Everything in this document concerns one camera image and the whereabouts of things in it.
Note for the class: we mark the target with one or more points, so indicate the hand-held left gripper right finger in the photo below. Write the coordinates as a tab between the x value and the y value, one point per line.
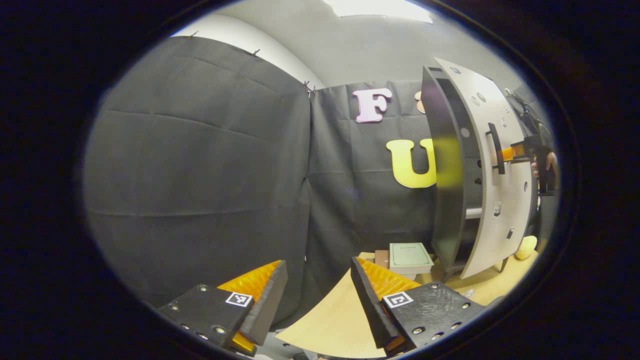
367	307

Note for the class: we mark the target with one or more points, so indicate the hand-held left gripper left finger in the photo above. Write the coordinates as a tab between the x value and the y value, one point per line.
270	310

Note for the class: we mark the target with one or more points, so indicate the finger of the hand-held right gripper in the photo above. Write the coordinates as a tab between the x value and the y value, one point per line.
512	152

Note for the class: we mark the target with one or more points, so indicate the light grey cabinet door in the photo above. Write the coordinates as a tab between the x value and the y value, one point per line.
510	210

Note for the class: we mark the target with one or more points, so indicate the dark grey cabinet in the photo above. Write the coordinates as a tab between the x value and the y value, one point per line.
445	200

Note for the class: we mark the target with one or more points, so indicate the white cabinet shelf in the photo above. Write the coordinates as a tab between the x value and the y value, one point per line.
473	212

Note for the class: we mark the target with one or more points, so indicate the green notebook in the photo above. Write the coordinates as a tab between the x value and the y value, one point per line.
410	257

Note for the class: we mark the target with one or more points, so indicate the yellow toy lemon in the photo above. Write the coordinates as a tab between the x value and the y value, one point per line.
526	247

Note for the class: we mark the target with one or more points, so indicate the black backdrop cloth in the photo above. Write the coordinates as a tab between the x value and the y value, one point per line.
200	175

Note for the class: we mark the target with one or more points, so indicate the large ceiling light panel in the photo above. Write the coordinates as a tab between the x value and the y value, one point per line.
380	9

